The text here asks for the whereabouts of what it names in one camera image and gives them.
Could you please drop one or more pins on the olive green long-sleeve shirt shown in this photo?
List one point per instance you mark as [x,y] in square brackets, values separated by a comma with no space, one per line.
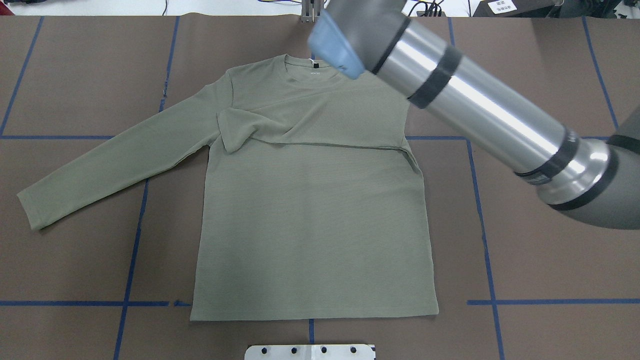
[314,204]

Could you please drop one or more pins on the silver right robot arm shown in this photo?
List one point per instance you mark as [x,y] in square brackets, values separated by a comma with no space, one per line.
[592,181]

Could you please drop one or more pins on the brown paper table cover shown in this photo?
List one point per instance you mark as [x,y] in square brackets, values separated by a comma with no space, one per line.
[115,280]

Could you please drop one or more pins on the black box with label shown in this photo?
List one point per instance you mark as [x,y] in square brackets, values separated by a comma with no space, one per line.
[516,8]

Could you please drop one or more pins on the aluminium frame post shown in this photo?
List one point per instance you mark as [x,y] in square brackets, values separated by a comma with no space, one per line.
[311,10]

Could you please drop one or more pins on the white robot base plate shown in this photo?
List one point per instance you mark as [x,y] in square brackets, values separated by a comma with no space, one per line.
[311,352]

